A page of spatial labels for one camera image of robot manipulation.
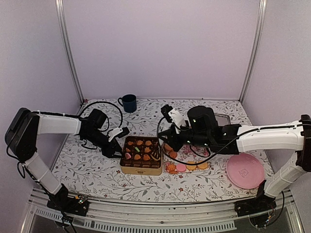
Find floral tablecloth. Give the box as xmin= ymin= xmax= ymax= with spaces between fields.
xmin=52 ymin=99 xmax=257 ymax=203

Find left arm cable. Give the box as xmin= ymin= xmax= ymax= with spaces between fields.
xmin=79 ymin=100 xmax=123 ymax=129

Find round waffle cookie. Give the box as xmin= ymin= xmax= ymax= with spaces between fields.
xmin=197 ymin=162 xmax=209 ymax=170
xmin=186 ymin=161 xmax=197 ymax=171

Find left frame post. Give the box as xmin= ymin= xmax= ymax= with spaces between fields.
xmin=55 ymin=0 xmax=85 ymax=105

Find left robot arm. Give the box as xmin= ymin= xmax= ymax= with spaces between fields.
xmin=4 ymin=108 xmax=129 ymax=211

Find floral cookie tray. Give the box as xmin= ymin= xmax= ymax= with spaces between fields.
xmin=162 ymin=143 xmax=210 ymax=174

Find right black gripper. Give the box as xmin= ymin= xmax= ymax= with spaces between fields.
xmin=157 ymin=122 xmax=211 ymax=152

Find swirl butter cookie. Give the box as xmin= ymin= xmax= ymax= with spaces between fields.
xmin=165 ymin=163 xmax=177 ymax=174

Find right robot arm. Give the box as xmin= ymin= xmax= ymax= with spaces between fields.
xmin=157 ymin=104 xmax=311 ymax=212

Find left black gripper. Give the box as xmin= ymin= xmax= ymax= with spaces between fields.
xmin=84 ymin=129 xmax=125 ymax=158

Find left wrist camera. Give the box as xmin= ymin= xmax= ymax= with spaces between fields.
xmin=107 ymin=127 xmax=130 ymax=142

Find gold cookie tin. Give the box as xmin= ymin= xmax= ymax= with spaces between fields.
xmin=120 ymin=136 xmax=162 ymax=176

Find right frame post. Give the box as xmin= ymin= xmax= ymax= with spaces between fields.
xmin=239 ymin=0 xmax=267 ymax=104

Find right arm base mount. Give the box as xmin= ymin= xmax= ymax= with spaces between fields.
xmin=234 ymin=195 xmax=276 ymax=216

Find frame post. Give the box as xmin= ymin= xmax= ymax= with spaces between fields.
xmin=239 ymin=0 xmax=267 ymax=104
xmin=55 ymin=0 xmax=85 ymax=105

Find tin lid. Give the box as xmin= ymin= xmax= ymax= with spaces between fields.
xmin=215 ymin=113 xmax=231 ymax=126

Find dark blue mug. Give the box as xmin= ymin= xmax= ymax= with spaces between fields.
xmin=117 ymin=94 xmax=137 ymax=113

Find pink plate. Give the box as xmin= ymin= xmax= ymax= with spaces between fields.
xmin=226 ymin=153 xmax=265 ymax=189

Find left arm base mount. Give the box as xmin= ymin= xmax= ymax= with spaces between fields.
xmin=47 ymin=186 xmax=89 ymax=216

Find aluminium front rail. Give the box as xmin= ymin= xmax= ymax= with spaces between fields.
xmin=21 ymin=188 xmax=306 ymax=233

